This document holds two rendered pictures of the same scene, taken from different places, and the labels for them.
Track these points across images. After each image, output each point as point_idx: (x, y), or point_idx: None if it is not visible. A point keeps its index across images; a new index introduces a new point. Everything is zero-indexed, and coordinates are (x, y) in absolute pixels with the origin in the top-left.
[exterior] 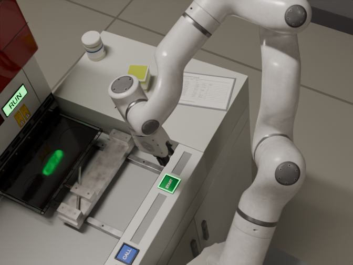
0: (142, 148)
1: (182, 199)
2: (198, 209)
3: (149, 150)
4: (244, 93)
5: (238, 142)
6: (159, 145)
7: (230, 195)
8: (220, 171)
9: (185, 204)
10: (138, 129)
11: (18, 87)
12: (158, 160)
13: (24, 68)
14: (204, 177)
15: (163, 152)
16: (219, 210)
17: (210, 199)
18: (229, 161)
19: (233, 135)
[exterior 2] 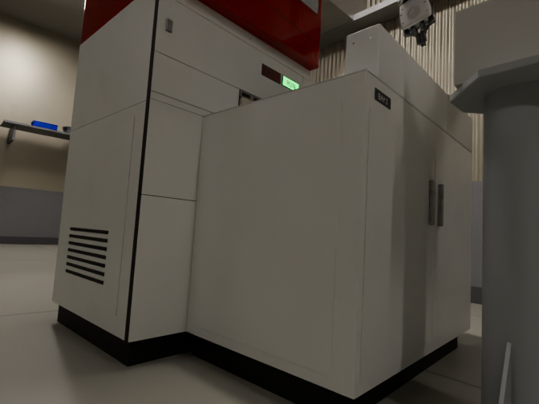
0: (407, 21)
1: (432, 91)
2: (439, 153)
3: (415, 15)
4: (470, 131)
5: (465, 175)
6: (426, 1)
7: (457, 240)
8: (454, 163)
9: (433, 107)
10: None
11: (295, 81)
12: (418, 34)
13: (303, 78)
14: (445, 128)
15: (428, 8)
16: (449, 225)
17: (446, 175)
18: (459, 177)
19: (463, 155)
